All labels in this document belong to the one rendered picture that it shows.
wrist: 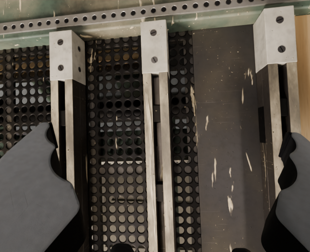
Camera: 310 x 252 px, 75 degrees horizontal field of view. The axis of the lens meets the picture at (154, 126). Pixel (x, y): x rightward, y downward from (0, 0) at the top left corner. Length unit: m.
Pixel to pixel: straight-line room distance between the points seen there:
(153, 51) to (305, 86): 0.37
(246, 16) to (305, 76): 0.20
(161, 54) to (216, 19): 0.16
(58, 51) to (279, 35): 0.52
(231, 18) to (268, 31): 0.10
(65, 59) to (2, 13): 0.25
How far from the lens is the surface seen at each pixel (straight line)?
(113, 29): 0.59
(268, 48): 0.53
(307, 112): 0.60
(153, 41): 0.52
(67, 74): 0.56
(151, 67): 0.49
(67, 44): 0.58
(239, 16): 0.59
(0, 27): 0.74
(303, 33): 0.64
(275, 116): 0.51
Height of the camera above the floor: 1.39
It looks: 32 degrees down
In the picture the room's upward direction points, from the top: 178 degrees counter-clockwise
